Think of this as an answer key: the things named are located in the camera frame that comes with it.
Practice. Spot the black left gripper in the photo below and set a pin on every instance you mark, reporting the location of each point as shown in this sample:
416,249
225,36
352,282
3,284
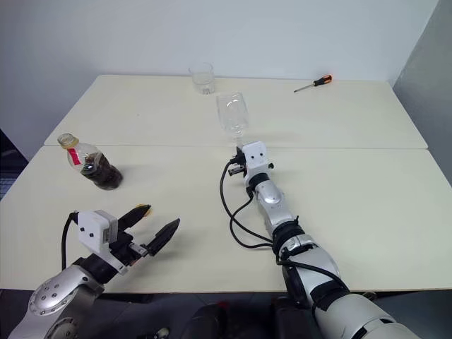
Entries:
129,247

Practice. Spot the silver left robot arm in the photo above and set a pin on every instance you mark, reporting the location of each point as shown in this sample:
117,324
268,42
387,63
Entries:
53,293

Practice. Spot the clear glass tumbler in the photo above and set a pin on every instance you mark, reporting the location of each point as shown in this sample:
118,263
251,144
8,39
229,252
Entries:
203,79

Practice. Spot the clear wine glass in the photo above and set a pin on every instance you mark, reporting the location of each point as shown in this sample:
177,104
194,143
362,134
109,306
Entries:
231,113

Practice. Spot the plastic bottle with dark drink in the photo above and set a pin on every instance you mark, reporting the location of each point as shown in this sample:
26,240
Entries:
102,173

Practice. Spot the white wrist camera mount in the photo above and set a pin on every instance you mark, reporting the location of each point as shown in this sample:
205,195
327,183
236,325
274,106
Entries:
257,159
90,229

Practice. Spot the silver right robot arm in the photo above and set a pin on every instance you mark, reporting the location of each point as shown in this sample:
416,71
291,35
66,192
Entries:
272,197

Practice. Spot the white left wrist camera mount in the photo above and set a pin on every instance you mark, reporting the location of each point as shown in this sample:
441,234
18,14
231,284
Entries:
90,229

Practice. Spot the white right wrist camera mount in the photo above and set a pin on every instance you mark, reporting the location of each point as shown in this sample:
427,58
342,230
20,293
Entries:
257,159

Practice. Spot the orange and black screwdriver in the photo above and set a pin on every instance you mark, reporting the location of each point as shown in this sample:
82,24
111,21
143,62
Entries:
323,80

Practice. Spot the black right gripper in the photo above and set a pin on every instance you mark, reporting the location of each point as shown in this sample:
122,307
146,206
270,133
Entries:
239,166

